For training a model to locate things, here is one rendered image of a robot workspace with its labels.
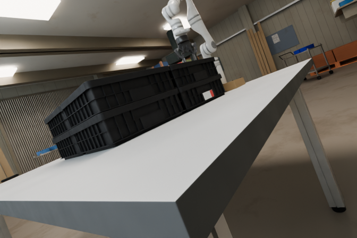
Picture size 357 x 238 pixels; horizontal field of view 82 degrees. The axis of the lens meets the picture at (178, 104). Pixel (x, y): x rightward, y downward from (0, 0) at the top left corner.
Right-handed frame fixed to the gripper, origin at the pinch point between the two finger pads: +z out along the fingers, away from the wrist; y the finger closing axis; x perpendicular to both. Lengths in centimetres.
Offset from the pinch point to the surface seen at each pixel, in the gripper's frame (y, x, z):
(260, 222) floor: 0, 11, 96
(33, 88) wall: 360, -648, -206
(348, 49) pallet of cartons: -515, -343, 52
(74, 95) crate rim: 56, 39, 5
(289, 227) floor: -9, 24, 96
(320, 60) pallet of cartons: -476, -395, 55
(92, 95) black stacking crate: 49, 47, 9
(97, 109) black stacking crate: 49, 47, 13
